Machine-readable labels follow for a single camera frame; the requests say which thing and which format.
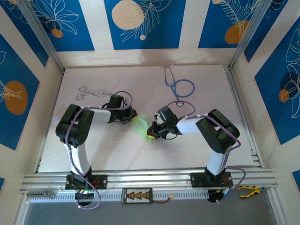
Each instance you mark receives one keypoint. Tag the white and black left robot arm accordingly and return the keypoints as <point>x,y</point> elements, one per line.
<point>75,126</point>

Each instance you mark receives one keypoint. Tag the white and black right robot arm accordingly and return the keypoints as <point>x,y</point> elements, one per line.
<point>218,133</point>

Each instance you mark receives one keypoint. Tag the metal surgical forceps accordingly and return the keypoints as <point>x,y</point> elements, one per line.
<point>95,94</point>

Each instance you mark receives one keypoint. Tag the blue stethoscope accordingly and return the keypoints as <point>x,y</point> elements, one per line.
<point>185,80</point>

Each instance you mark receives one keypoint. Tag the black power distribution board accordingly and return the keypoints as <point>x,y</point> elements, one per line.
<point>137,195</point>

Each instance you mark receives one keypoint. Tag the black circuit board with lights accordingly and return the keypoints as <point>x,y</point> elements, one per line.
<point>212,195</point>
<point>80,195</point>

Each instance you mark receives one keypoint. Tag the silver metal latch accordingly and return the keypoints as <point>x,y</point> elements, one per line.
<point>48,194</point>

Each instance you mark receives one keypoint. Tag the yellow and black pliers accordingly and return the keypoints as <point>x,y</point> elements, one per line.
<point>255,190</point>

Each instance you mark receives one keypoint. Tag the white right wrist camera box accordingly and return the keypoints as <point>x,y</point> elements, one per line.
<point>159,120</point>

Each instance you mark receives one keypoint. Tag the aluminium frame rail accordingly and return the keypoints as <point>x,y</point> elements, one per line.
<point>150,179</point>

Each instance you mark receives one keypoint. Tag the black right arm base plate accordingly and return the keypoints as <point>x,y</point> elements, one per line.
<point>198,179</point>

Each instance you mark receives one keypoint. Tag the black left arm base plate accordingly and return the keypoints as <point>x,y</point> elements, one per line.
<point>102,181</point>

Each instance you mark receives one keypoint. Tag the aluminium table side rail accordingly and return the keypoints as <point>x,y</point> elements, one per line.
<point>234,89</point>

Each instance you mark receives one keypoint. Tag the aluminium frame post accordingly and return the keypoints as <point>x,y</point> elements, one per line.
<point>246,35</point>
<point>44,39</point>

